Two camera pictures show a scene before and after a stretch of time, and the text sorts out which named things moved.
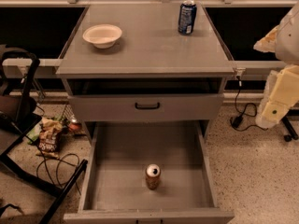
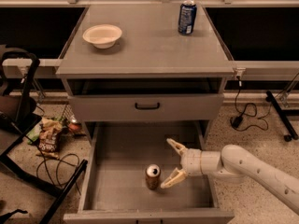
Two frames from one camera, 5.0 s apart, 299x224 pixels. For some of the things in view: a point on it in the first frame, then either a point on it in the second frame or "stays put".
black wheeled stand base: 287,122 stays put
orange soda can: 152,176 stays put
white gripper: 288,41 to 191,162
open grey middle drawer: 115,190 stays put
